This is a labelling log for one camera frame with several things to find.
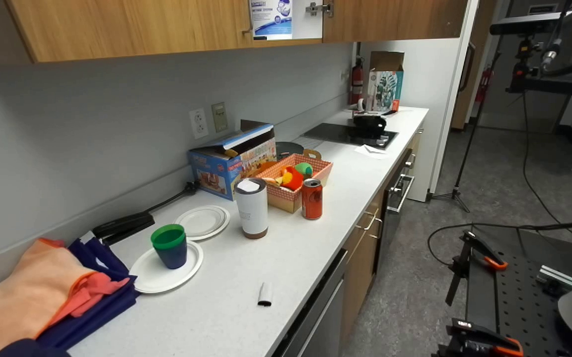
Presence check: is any orange cloth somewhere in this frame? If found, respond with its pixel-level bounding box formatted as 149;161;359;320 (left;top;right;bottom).
0;236;131;357

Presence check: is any dark grey round tray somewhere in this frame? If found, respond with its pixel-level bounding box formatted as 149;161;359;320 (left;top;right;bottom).
274;139;306;161

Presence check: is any white wall outlet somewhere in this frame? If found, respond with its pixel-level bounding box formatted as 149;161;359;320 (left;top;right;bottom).
186;105;210;141

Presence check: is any blue toy food box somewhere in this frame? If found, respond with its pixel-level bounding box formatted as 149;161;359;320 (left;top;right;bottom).
186;121;280;203

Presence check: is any orange soda can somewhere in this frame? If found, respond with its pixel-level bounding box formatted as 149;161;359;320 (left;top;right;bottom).
300;177;325;222

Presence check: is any black power cord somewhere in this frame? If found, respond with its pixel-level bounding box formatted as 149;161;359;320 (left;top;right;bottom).
151;181;200;214

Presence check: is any orange handled clamp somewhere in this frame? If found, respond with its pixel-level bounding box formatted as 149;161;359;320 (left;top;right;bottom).
433;318;528;357
443;228;510;308

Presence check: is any black oven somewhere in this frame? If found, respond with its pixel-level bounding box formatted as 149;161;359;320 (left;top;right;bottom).
379;145;419;270

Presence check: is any beige wall switch plate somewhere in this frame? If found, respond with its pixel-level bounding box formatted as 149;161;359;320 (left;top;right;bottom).
208;99;232;135

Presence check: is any basket of colourful items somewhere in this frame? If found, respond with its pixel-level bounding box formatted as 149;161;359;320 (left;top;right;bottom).
254;151;335;216

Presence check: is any wooden cupboard door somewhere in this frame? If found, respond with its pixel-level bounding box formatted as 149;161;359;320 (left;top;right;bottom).
323;0;468;46
4;0;254;66

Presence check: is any black stereo camera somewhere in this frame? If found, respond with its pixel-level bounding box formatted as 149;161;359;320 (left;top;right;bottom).
488;10;568;38

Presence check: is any white cylindrical tumbler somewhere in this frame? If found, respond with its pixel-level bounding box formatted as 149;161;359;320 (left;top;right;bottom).
232;177;272;240

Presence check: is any silver aluminium bar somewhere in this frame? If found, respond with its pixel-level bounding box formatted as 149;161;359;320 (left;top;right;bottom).
536;262;572;292

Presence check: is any blue and white box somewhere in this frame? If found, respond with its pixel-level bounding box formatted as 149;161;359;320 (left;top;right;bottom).
248;0;296;42

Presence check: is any black floor cable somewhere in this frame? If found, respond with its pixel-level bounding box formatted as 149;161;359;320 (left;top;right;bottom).
425;208;572;268

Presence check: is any black perforated robot table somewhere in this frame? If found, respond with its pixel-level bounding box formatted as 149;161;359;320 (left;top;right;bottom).
462;226;572;357

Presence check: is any small grey tube piece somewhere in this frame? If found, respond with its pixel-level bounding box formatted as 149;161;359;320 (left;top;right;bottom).
256;282;274;310

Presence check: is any colourful printed box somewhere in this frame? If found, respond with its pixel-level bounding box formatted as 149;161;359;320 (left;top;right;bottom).
365;68;405;115

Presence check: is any red and yellow toy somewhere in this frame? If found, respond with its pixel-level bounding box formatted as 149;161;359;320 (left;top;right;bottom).
278;165;306;193

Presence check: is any red fire extinguisher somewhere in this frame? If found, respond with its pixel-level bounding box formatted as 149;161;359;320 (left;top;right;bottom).
347;58;367;109

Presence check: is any wooden lower cabinet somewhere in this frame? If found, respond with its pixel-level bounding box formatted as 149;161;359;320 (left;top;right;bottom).
339;187;389;339

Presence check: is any black tripod stand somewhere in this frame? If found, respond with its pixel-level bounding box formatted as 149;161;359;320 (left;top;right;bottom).
429;32;532;214

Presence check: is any black cooking pot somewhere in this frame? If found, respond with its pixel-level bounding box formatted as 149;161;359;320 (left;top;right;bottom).
349;111;389;139

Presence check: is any white round plate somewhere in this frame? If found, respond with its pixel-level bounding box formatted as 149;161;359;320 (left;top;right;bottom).
127;240;206;298
174;203;232;244

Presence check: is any silver cupboard hinge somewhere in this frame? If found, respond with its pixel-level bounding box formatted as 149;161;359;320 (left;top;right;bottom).
302;0;335;20

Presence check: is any green and blue cup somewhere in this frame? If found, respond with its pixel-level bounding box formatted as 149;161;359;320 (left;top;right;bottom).
149;222;188;272

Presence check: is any black induction cooktop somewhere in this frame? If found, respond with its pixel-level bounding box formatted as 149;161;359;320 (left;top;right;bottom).
300;121;399;153

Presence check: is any silver oven handle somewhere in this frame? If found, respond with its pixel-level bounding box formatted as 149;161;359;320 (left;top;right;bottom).
385;171;417;216

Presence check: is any black stapler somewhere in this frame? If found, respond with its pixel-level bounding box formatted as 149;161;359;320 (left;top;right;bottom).
89;210;157;248

